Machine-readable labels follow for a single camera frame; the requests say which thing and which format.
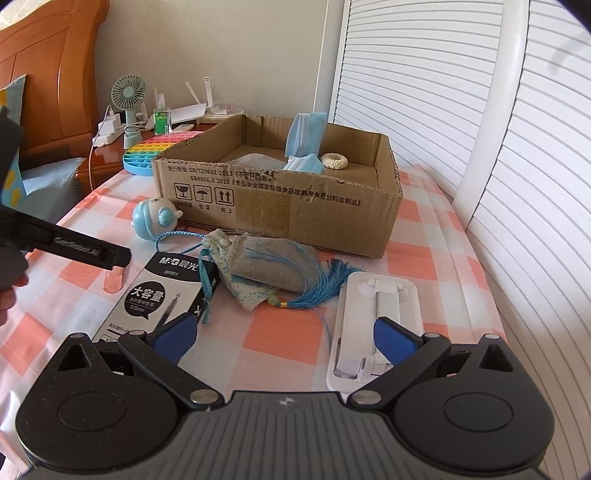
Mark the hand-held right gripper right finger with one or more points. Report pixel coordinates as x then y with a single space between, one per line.
392 340

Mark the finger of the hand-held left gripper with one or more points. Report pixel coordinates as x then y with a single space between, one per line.
78 244

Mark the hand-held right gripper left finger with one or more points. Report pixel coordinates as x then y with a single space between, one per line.
178 338

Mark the cardboard box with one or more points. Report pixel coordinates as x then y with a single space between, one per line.
277 217

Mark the cream hair scrunchie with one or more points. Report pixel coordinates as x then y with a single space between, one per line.
335 161

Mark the blue face mask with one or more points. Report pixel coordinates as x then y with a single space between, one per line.
307 134
302 164

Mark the person's left hand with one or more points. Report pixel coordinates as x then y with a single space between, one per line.
7 304

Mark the white folding phone stand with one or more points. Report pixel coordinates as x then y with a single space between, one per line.
369 300

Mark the black and white pen box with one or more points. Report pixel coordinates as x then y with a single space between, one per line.
152 290

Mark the light blue bed sheet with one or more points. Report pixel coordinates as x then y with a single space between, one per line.
51 177

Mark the blue yellow printed pillow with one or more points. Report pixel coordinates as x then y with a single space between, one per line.
11 184

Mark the blue round pig toy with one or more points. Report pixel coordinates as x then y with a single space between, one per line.
150 219

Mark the wooden nightstand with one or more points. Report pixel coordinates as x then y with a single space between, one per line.
106 161

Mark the floral sachet with tassel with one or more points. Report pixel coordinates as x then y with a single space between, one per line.
323 284

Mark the orange white checked tablecloth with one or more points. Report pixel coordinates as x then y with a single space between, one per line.
286 341

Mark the rainbow pop bubble toy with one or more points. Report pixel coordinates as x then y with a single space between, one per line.
147 154

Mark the white power strip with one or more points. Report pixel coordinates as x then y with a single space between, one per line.
111 129

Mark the green clear bottle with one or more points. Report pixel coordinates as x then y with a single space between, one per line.
161 117

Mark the small green desk fan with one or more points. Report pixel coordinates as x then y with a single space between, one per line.
129 99

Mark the white remote control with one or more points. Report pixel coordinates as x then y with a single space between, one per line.
182 127

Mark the wooden headboard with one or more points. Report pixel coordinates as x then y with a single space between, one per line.
51 78

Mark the white router with antennas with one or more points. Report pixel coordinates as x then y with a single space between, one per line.
189 110
221 108

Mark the white louvered closet door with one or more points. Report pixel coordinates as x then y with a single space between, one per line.
406 83
545 230

